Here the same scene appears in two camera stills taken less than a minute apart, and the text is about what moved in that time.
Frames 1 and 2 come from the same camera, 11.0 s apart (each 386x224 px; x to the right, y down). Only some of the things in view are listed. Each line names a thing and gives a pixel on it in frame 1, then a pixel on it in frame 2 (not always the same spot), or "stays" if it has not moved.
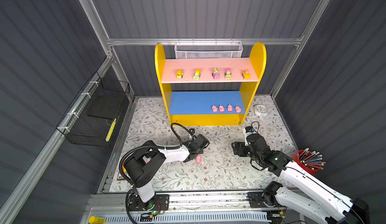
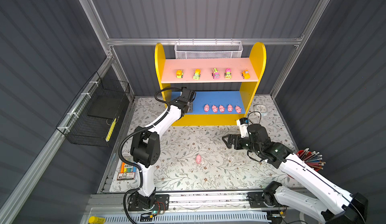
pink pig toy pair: x=214 y=108 stays
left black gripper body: x=201 y=152 -> x=187 y=107
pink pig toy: x=229 y=108 stays
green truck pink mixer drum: x=228 y=74 stays
